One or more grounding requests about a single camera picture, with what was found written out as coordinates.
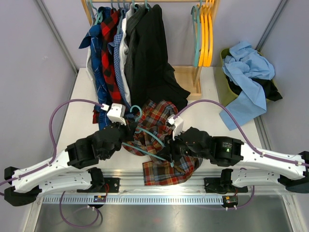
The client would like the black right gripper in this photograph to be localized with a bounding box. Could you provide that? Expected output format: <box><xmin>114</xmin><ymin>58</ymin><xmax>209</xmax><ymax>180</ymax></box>
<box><xmin>157</xmin><ymin>129</ymin><xmax>210</xmax><ymax>162</ymax></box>

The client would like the brown red plaid shirt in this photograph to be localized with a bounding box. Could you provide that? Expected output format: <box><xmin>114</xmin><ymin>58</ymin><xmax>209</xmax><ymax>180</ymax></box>
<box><xmin>123</xmin><ymin>100</ymin><xmax>202</xmax><ymax>186</ymax></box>

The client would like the teal plastic hanger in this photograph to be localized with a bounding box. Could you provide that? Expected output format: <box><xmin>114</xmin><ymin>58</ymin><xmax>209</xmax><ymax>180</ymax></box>
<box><xmin>122</xmin><ymin>101</ymin><xmax>178</xmax><ymax>167</ymax></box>

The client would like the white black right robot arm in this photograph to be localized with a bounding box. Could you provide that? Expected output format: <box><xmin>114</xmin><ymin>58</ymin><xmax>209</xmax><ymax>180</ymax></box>
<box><xmin>158</xmin><ymin>128</ymin><xmax>309</xmax><ymax>194</ymax></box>

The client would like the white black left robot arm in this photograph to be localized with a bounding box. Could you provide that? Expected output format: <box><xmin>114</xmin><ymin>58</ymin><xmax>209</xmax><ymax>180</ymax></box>
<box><xmin>4</xmin><ymin>122</ymin><xmax>138</xmax><ymax>206</ymax></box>

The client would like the yellow plastic hanger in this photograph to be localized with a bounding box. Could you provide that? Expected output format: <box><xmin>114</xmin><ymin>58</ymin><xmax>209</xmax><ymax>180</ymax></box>
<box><xmin>198</xmin><ymin>0</ymin><xmax>205</xmax><ymax>67</ymax></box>
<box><xmin>207</xmin><ymin>0</ymin><xmax>214</xmax><ymax>67</ymax></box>
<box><xmin>203</xmin><ymin>0</ymin><xmax>211</xmax><ymax>67</ymax></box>

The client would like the white shirt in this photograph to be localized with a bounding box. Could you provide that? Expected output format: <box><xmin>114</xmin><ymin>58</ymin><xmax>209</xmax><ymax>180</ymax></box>
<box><xmin>97</xmin><ymin>4</ymin><xmax>145</xmax><ymax>106</ymax></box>

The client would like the light blue shirt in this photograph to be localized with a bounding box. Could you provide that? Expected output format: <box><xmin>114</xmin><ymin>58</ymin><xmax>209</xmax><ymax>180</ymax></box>
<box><xmin>222</xmin><ymin>41</ymin><xmax>275</xmax><ymax>126</ymax></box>

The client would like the blue checked shirt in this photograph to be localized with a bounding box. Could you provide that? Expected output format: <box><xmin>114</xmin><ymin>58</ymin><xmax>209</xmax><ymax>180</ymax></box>
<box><xmin>108</xmin><ymin>8</ymin><xmax>131</xmax><ymax>110</ymax></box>

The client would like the dark blue striped shirt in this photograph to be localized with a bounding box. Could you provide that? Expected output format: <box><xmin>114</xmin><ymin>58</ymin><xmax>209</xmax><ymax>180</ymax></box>
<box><xmin>79</xmin><ymin>6</ymin><xmax>116</xmax><ymax>132</ymax></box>

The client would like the red black plaid shirt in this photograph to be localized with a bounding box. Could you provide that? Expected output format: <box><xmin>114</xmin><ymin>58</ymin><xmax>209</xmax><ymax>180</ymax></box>
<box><xmin>92</xmin><ymin>8</ymin><xmax>127</xmax><ymax>124</ymax></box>

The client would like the teal empty hanger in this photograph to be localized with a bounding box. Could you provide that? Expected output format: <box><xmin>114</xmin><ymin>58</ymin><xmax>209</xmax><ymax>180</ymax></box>
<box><xmin>191</xmin><ymin>1</ymin><xmax>202</xmax><ymax>67</ymax></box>

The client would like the green laundry bin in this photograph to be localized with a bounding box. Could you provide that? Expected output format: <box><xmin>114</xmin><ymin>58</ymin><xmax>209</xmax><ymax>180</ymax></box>
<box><xmin>215</xmin><ymin>48</ymin><xmax>238</xmax><ymax>107</ymax></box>

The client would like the wooden clothes rack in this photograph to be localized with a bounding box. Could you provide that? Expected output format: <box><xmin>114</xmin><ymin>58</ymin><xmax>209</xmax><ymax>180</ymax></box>
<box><xmin>81</xmin><ymin>0</ymin><xmax>220</xmax><ymax>101</ymax></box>

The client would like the black garment in bin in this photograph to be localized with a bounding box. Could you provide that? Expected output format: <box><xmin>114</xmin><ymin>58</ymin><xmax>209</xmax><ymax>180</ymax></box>
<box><xmin>227</xmin><ymin>77</ymin><xmax>282</xmax><ymax>102</ymax></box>

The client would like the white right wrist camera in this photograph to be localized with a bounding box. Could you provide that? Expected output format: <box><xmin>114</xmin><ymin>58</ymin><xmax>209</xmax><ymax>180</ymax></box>
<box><xmin>167</xmin><ymin>115</ymin><xmax>184</xmax><ymax>140</ymax></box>

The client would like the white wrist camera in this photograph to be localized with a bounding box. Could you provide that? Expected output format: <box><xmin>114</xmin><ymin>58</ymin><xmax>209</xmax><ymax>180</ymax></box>
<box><xmin>167</xmin><ymin>115</ymin><xmax>184</xmax><ymax>140</ymax></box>
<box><xmin>101</xmin><ymin>103</ymin><xmax>126</xmax><ymax>125</ymax></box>

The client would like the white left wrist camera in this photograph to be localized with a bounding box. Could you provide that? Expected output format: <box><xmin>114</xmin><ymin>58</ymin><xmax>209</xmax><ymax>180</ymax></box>
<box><xmin>101</xmin><ymin>103</ymin><xmax>126</xmax><ymax>125</ymax></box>

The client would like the aluminium mounting rail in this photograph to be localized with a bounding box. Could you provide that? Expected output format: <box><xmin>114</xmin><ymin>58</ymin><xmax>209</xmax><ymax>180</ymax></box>
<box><xmin>39</xmin><ymin>169</ymin><xmax>290</xmax><ymax>196</ymax></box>

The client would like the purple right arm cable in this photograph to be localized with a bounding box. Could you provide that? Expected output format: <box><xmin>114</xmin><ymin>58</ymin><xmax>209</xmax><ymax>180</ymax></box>
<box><xmin>177</xmin><ymin>99</ymin><xmax>309</xmax><ymax>210</ymax></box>

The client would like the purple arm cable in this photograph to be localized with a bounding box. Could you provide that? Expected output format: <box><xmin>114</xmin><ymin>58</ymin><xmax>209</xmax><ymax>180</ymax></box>
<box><xmin>177</xmin><ymin>99</ymin><xmax>309</xmax><ymax>210</ymax></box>
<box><xmin>0</xmin><ymin>99</ymin><xmax>104</xmax><ymax>228</ymax></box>

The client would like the slotted grey cable duct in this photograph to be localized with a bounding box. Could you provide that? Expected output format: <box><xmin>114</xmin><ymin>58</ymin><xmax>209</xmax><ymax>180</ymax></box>
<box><xmin>43</xmin><ymin>194</ymin><xmax>223</xmax><ymax>205</ymax></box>

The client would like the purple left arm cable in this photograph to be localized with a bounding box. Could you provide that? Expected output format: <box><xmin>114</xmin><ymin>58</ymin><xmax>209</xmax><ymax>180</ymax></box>
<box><xmin>0</xmin><ymin>99</ymin><xmax>104</xmax><ymax>228</ymax></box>

